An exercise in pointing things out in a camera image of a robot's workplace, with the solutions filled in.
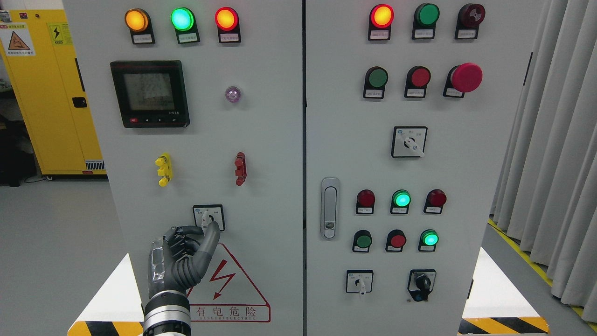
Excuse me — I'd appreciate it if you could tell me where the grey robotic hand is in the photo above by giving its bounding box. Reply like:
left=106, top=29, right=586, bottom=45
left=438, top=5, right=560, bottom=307
left=148, top=221, right=220, bottom=298

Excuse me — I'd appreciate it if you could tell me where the white rotary switch door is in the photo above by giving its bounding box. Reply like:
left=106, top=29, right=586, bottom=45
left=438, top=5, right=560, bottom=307
left=192, top=204, right=226, bottom=231

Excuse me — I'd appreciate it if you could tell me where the green lit indicator light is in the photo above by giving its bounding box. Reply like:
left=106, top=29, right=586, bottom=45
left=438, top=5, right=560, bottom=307
left=170, top=7, right=201, bottom=44

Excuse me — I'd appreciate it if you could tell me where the amber indicator light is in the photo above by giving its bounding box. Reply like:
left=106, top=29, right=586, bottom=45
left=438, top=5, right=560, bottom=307
left=125, top=8, right=155, bottom=45

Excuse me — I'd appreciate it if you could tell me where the red high voltage warning sticker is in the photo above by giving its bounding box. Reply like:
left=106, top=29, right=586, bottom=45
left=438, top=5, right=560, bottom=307
left=186, top=243, right=271, bottom=323

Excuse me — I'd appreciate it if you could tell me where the yellow terminal connector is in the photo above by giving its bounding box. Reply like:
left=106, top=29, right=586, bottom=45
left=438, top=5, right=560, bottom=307
left=155, top=153, right=173, bottom=187

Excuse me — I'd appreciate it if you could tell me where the left yellow black hazard base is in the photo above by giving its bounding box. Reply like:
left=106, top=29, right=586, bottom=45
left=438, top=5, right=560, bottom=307
left=67, top=321, right=143, bottom=336

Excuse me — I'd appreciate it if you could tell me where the yellow black hazard base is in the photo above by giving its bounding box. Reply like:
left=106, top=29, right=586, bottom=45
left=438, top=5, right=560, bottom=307
left=67, top=321, right=143, bottom=336
left=457, top=316, right=550, bottom=336

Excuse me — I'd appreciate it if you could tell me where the red terminal connector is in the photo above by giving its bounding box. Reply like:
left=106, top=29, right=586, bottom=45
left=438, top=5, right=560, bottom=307
left=234, top=152, right=247, bottom=186

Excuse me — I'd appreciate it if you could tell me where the black digital power meter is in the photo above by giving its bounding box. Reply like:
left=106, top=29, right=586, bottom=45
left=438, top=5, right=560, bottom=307
left=110, top=60, right=190, bottom=128

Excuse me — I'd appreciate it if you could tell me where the small clear lamp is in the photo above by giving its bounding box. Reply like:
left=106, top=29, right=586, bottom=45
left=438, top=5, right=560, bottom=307
left=225, top=86, right=242, bottom=104

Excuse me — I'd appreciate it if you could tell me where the dark red indicator left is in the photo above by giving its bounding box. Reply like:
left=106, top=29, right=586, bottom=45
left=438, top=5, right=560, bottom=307
left=355, top=189, right=375, bottom=215

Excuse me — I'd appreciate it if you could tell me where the dark red indicator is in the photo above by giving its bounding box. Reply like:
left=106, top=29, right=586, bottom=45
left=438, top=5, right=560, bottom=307
left=355, top=189, right=375, bottom=215
left=423, top=189, right=447, bottom=214

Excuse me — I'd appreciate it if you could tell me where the grey electrical control cabinet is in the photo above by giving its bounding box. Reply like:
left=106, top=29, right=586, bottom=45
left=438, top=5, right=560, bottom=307
left=63, top=0, right=547, bottom=336

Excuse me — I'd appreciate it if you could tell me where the red push button lower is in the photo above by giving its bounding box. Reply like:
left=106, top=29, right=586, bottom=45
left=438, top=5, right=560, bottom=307
left=385, top=229, right=407, bottom=252

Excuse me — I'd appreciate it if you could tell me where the red push button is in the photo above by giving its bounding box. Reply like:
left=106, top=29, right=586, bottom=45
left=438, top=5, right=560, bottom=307
left=385, top=229, right=407, bottom=252
left=403, top=66, right=431, bottom=98

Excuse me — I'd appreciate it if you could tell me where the green lit indicator middle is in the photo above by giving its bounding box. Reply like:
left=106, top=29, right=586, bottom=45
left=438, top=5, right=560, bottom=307
left=389, top=189, right=411, bottom=215

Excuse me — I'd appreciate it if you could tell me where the red lit indicator light left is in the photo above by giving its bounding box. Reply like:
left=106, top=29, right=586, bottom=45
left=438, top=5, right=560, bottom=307
left=215, top=7, right=242, bottom=44

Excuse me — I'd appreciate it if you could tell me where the red lit indicator light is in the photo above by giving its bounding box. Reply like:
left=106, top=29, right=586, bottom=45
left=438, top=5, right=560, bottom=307
left=368, top=4, right=394, bottom=41
left=215, top=7, right=242, bottom=44

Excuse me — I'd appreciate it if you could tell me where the green lit push button lower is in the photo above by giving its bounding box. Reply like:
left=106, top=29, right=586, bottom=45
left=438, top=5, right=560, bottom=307
left=417, top=229, right=439, bottom=252

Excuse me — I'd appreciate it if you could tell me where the yellow safety storage cabinet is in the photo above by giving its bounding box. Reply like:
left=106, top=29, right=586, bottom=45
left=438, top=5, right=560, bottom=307
left=1, top=9, right=107, bottom=178

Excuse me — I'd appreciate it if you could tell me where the dark red indicator right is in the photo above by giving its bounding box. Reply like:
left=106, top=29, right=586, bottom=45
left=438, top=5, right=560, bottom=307
left=423, top=189, right=447, bottom=214

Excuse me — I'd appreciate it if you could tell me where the green push button upper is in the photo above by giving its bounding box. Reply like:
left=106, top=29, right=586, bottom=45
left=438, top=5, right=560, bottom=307
left=362, top=66, right=389, bottom=99

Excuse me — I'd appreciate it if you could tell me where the red push button upper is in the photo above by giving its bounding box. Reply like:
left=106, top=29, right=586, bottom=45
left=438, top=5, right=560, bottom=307
left=403, top=66, right=431, bottom=98

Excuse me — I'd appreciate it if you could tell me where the red lit indicator light right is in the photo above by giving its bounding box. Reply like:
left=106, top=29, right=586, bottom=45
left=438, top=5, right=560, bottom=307
left=368, top=4, right=394, bottom=41

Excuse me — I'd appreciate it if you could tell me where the red emergency stop mushroom button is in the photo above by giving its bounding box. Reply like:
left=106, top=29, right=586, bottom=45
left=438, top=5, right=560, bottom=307
left=442, top=62, right=483, bottom=98

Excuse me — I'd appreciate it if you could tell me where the right yellow black hazard base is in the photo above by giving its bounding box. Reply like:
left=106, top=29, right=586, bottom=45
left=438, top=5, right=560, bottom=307
left=457, top=316, right=550, bottom=336

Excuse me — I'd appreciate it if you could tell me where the green unlit indicator top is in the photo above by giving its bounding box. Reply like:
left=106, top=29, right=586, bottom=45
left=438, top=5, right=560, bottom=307
left=411, top=2, right=441, bottom=40

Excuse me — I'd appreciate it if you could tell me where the grey curtain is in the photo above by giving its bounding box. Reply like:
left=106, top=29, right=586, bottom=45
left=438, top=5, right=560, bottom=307
left=491, top=0, right=597, bottom=323

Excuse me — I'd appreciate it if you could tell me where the dark red buzzer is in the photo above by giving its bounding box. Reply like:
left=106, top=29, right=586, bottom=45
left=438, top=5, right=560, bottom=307
left=454, top=3, right=486, bottom=40

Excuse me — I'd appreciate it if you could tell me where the silver door latch handle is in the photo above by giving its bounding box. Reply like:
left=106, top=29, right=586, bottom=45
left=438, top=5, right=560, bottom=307
left=320, top=177, right=340, bottom=240

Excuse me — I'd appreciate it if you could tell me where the white rotary switch lower right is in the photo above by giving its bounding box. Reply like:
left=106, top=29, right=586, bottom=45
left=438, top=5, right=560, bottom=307
left=345, top=269, right=375, bottom=295

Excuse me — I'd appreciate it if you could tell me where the white rotary switch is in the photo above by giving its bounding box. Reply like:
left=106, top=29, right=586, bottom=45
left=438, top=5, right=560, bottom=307
left=390, top=126, right=428, bottom=159
left=345, top=269, right=375, bottom=295

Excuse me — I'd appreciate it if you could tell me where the black rotary selector switch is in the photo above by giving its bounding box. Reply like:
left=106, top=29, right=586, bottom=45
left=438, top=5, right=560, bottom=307
left=407, top=269, right=437, bottom=302

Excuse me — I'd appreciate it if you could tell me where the white rotary switch upper right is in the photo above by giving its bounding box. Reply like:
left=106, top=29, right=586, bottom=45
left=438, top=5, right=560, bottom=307
left=390, top=126, right=428, bottom=159

